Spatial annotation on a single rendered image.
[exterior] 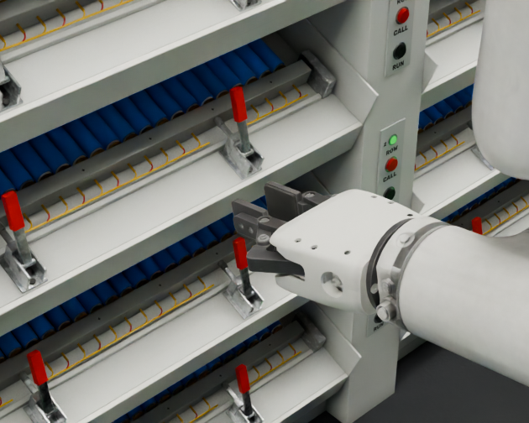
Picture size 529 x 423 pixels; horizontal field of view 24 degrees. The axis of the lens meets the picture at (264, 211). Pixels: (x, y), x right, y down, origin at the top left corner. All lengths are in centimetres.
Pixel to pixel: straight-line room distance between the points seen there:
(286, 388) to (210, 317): 23
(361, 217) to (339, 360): 68
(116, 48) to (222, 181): 23
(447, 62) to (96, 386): 56
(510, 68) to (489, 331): 19
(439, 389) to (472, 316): 91
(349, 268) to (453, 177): 73
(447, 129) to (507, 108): 90
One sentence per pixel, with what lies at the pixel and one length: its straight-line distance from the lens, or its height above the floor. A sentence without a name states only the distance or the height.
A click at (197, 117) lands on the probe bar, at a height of 53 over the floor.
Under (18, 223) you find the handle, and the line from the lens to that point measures 111.
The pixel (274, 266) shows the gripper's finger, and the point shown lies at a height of 62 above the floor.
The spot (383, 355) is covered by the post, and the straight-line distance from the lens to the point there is 163.
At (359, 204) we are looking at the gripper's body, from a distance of 95.
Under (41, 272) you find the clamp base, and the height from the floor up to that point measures 50.
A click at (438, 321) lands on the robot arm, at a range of 84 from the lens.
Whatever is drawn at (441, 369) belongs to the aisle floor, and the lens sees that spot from 175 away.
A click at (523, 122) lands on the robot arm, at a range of 72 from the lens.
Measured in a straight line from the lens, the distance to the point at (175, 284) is 135.
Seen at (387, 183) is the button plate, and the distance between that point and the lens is 144.
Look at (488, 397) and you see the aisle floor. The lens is 173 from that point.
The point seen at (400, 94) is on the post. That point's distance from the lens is 138.
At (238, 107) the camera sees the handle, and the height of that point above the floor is 56.
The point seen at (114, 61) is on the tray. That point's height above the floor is 68.
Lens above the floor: 121
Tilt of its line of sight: 37 degrees down
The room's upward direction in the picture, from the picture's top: straight up
